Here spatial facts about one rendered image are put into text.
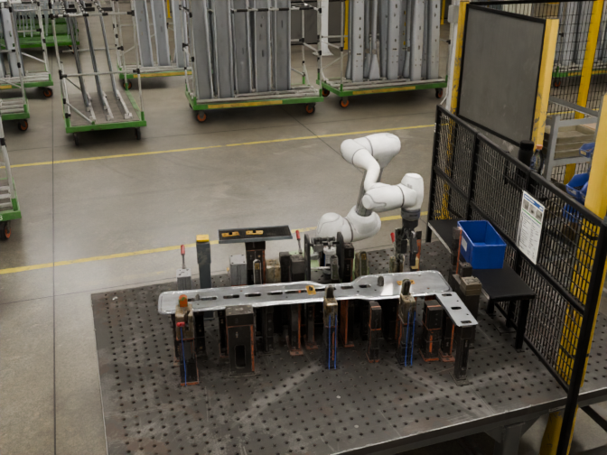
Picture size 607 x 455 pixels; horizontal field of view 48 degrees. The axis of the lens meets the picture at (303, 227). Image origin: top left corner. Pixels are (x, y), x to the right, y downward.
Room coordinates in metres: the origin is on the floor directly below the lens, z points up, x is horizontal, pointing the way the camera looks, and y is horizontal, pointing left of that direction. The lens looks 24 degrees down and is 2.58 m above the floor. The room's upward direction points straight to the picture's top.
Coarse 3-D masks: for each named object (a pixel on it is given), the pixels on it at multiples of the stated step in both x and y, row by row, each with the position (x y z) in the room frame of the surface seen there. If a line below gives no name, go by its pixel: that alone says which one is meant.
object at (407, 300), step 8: (400, 296) 2.70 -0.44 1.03; (408, 296) 2.68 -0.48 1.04; (400, 304) 2.70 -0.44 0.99; (408, 304) 2.64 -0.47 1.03; (400, 312) 2.69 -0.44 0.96; (408, 312) 2.63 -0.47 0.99; (400, 320) 2.70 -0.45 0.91; (408, 320) 2.64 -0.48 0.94; (400, 328) 2.68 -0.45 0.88; (408, 328) 2.65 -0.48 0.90; (400, 336) 2.68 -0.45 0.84; (408, 336) 2.65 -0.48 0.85; (400, 344) 2.67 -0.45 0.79; (408, 344) 2.65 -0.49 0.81; (400, 352) 2.65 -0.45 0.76; (408, 352) 2.64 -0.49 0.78; (400, 360) 2.64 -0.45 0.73; (408, 360) 2.63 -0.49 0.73
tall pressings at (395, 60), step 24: (360, 0) 10.80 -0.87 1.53; (384, 0) 11.20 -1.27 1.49; (408, 0) 11.14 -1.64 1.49; (432, 0) 10.99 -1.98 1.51; (360, 24) 10.76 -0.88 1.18; (384, 24) 11.16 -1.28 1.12; (408, 24) 11.10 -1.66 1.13; (432, 24) 10.95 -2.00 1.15; (360, 48) 10.73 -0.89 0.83; (384, 48) 11.14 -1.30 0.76; (432, 48) 10.93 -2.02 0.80; (360, 72) 10.71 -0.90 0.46; (384, 72) 11.12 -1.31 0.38; (408, 72) 11.02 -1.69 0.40; (432, 72) 10.90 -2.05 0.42
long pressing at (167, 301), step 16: (416, 272) 3.00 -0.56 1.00; (432, 272) 3.00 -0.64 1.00; (208, 288) 2.83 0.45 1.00; (224, 288) 2.83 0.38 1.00; (240, 288) 2.84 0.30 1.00; (256, 288) 2.84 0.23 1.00; (272, 288) 2.84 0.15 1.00; (288, 288) 2.84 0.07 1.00; (304, 288) 2.84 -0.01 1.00; (320, 288) 2.84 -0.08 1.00; (336, 288) 2.84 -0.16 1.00; (368, 288) 2.84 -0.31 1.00; (384, 288) 2.84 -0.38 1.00; (400, 288) 2.84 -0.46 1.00; (416, 288) 2.84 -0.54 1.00; (432, 288) 2.84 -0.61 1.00; (448, 288) 2.84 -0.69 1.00; (160, 304) 2.69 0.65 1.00; (176, 304) 2.69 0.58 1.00; (192, 304) 2.69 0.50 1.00; (208, 304) 2.69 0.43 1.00; (224, 304) 2.69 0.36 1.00; (240, 304) 2.69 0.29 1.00; (256, 304) 2.69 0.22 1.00; (272, 304) 2.70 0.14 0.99
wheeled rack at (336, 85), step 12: (324, 36) 11.08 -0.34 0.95; (336, 36) 11.14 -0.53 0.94; (336, 60) 11.14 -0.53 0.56; (324, 84) 10.74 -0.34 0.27; (336, 84) 10.52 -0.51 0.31; (348, 84) 10.59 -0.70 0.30; (360, 84) 10.66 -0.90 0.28; (372, 84) 10.58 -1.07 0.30; (384, 84) 10.55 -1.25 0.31; (396, 84) 10.62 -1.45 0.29; (408, 84) 10.68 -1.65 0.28; (420, 84) 10.71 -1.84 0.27; (432, 84) 10.73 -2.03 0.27; (444, 84) 10.81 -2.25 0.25; (324, 96) 11.01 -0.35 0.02
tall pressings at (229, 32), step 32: (192, 0) 9.66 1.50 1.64; (224, 0) 9.78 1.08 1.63; (256, 0) 10.12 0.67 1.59; (288, 0) 10.23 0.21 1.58; (192, 32) 9.58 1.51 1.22; (224, 32) 9.76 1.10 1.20; (256, 32) 10.06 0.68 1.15; (288, 32) 10.20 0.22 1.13; (224, 64) 9.73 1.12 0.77; (256, 64) 10.02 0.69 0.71; (288, 64) 10.17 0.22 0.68; (224, 96) 9.69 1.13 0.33
